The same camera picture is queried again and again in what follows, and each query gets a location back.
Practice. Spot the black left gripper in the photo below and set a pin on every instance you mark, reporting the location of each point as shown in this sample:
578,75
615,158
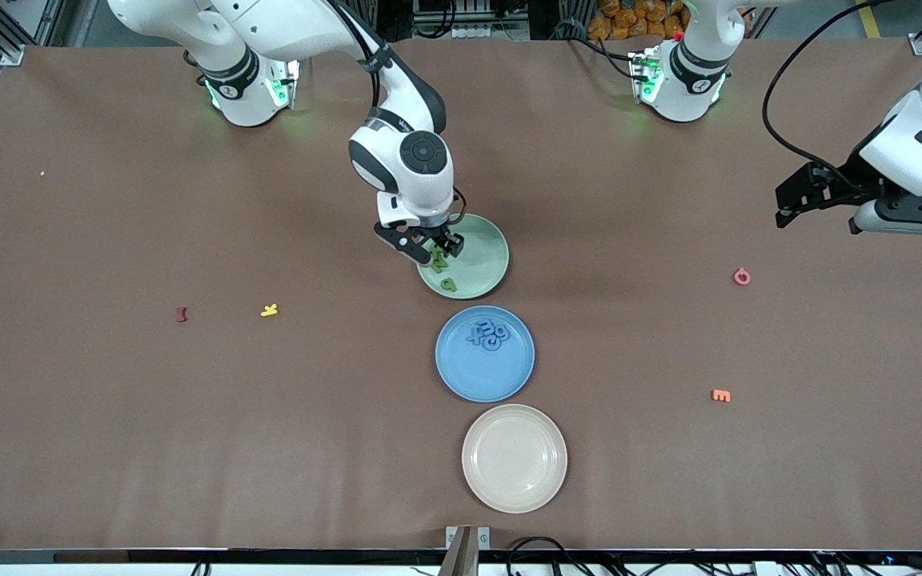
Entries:
851,180

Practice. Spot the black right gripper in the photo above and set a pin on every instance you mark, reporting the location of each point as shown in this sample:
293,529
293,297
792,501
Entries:
438,232

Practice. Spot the green letter N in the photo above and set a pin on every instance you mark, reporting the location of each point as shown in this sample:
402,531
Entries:
441,265

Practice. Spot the green letter P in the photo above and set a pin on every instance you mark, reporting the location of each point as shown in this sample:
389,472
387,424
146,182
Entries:
449,284

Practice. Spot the blue letter m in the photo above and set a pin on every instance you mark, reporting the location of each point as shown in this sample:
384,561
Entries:
493,326

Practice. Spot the blue letter X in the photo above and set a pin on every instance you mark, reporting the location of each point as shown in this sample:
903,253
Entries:
475,335

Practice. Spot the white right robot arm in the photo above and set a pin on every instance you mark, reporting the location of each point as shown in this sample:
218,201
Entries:
409,168

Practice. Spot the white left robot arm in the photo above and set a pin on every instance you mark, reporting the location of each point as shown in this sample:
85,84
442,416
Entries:
681,100

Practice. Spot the green plate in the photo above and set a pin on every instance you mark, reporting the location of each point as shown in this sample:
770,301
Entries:
481,260

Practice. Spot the coral letter G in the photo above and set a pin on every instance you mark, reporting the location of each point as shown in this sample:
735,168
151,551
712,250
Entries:
741,277

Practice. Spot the blue plate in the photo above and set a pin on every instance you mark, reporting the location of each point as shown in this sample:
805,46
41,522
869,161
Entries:
481,376

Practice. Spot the yellow letter K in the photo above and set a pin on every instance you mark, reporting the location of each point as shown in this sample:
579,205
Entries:
270,310

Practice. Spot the orange letter E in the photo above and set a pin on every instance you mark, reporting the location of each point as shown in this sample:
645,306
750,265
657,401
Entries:
720,395

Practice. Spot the long white power strip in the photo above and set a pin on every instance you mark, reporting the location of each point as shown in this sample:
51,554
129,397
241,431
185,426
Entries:
493,32

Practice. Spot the beige plate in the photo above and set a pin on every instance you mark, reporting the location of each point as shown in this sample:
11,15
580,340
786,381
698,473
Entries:
515,458

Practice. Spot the brown table cover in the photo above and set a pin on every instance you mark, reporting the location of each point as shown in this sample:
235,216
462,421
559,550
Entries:
349,448

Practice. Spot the orange mesh bag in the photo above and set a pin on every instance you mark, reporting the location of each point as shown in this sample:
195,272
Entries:
629,20

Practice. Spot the grey metal bracket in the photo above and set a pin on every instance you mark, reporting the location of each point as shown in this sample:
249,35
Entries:
483,538

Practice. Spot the brown vertical post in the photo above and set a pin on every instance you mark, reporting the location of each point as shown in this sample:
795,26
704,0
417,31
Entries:
461,560

